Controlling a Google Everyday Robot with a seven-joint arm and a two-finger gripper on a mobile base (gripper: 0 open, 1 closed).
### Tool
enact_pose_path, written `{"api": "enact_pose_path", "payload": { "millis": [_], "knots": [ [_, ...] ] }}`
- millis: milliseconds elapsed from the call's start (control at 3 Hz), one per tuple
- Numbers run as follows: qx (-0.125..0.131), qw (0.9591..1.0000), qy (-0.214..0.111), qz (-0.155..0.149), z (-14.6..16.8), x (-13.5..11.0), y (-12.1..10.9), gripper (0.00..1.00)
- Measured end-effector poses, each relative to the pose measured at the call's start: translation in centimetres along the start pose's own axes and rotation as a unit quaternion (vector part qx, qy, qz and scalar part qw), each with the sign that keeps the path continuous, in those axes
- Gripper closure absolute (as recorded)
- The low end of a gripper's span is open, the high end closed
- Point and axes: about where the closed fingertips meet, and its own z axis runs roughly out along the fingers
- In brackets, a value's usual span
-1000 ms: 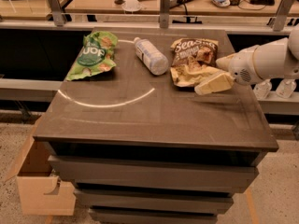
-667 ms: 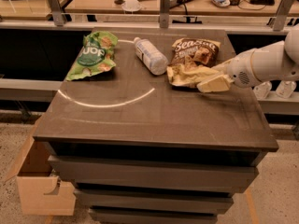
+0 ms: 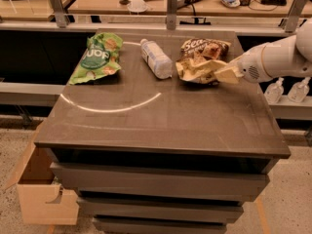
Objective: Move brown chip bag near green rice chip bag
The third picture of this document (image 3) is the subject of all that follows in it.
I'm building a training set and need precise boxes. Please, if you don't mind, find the clear plastic water bottle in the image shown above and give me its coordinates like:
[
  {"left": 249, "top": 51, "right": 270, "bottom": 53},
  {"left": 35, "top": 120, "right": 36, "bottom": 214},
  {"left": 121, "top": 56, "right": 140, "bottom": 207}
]
[{"left": 140, "top": 39, "right": 173, "bottom": 79}]

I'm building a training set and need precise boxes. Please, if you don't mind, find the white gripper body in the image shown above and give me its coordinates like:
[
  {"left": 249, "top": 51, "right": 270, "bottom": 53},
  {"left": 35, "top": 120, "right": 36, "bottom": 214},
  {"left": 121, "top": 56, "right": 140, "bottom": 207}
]
[{"left": 238, "top": 44, "right": 271, "bottom": 83}]

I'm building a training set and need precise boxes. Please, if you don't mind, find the right sanitizer bottle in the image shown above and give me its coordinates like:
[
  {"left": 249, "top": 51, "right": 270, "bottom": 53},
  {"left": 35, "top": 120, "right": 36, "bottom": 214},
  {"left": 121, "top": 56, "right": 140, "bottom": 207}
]
[{"left": 288, "top": 77, "right": 310, "bottom": 103}]

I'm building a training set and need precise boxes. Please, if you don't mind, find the right metal rail bracket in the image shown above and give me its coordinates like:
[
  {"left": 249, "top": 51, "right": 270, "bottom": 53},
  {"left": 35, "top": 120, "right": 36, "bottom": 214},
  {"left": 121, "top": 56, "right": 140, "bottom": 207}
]
[{"left": 280, "top": 0, "right": 308, "bottom": 33}]

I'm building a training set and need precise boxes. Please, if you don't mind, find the green rice chip bag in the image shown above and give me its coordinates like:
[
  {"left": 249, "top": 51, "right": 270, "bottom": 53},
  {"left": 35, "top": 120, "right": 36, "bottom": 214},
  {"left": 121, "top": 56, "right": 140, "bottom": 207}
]
[{"left": 69, "top": 32, "right": 123, "bottom": 85}]

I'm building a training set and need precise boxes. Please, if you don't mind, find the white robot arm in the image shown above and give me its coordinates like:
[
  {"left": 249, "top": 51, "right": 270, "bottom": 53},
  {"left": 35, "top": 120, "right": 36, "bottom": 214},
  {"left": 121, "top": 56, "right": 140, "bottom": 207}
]
[{"left": 214, "top": 19, "right": 312, "bottom": 84}]

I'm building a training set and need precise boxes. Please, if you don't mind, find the middle metal rail bracket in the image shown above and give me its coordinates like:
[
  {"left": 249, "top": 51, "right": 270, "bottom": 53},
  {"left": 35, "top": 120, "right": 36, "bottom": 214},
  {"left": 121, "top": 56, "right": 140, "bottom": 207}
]
[{"left": 166, "top": 0, "right": 177, "bottom": 30}]

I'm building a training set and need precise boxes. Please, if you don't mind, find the sanitizer bottle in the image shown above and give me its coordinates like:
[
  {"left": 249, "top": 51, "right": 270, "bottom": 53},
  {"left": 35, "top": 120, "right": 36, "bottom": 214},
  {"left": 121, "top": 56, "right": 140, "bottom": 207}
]
[
  {"left": 288, "top": 77, "right": 310, "bottom": 103},
  {"left": 264, "top": 77, "right": 284, "bottom": 103}
]

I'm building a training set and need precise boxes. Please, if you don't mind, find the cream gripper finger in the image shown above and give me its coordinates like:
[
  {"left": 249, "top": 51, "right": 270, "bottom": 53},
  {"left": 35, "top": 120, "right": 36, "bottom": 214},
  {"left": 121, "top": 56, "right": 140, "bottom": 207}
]
[
  {"left": 214, "top": 66, "right": 243, "bottom": 84},
  {"left": 226, "top": 56, "right": 242, "bottom": 67}
]

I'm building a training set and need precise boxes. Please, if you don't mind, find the clear plastic cup lid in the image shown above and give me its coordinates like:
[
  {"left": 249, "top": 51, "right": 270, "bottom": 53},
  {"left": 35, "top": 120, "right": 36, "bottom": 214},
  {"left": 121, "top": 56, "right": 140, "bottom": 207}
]
[{"left": 127, "top": 0, "right": 148, "bottom": 14}]

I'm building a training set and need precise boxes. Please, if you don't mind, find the grey drawer cabinet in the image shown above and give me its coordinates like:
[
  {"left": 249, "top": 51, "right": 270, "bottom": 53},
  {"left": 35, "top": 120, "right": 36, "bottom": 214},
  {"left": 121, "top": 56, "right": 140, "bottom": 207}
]
[{"left": 35, "top": 29, "right": 290, "bottom": 234}]

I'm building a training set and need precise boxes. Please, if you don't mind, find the left sanitizer bottle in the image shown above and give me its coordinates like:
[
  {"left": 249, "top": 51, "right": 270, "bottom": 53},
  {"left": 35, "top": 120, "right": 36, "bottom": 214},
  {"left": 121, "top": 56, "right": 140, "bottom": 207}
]
[{"left": 264, "top": 77, "right": 284, "bottom": 103}]

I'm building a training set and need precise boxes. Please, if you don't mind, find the metal rail bracket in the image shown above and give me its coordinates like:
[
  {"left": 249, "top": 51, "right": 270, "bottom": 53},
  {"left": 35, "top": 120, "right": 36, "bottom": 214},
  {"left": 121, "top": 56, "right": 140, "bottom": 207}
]
[
  {"left": 280, "top": 0, "right": 308, "bottom": 33},
  {"left": 49, "top": 0, "right": 69, "bottom": 28},
  {"left": 166, "top": 0, "right": 177, "bottom": 30}
]

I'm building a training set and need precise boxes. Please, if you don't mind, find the left metal rail bracket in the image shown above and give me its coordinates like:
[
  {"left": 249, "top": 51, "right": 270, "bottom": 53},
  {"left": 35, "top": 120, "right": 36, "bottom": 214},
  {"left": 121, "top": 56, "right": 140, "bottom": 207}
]
[{"left": 49, "top": 0, "right": 69, "bottom": 28}]

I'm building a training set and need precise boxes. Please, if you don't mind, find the cardboard box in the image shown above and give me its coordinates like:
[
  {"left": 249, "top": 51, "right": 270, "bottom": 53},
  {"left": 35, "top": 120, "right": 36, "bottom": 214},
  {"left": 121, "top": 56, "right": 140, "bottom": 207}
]
[{"left": 5, "top": 126, "right": 79, "bottom": 225}]

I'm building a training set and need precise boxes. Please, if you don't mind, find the brown chip bag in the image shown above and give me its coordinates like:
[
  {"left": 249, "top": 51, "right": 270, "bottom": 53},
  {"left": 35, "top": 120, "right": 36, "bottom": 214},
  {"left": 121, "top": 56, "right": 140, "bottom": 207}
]
[{"left": 175, "top": 38, "right": 231, "bottom": 84}]

